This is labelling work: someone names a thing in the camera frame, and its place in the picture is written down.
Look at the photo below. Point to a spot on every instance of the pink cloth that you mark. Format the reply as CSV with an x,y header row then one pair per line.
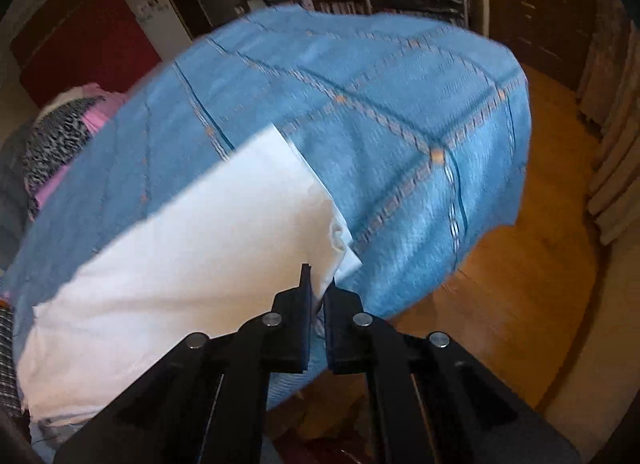
x,y
102,116

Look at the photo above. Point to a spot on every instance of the white pants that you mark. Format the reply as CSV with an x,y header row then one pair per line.
x,y
175,269

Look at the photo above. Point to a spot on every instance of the blue checked bedspread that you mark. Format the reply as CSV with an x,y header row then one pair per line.
x,y
375,93

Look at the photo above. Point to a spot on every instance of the beige curtain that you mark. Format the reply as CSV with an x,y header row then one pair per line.
x,y
615,143

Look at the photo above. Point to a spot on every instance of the red wall panel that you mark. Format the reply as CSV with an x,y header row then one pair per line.
x,y
85,43

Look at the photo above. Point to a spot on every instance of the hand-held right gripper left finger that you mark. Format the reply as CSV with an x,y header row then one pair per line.
x,y
306,324

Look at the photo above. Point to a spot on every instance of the leopard print cloth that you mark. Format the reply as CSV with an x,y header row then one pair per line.
x,y
55,138

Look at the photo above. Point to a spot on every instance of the brown wooden wardrobe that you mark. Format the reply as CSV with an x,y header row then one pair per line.
x,y
540,8

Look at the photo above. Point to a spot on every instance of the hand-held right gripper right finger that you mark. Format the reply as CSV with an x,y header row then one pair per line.
x,y
331,339

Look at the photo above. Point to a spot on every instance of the small wall sticker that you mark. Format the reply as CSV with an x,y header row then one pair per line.
x,y
152,7

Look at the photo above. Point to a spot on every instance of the grey folded blanket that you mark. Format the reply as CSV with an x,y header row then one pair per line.
x,y
12,178

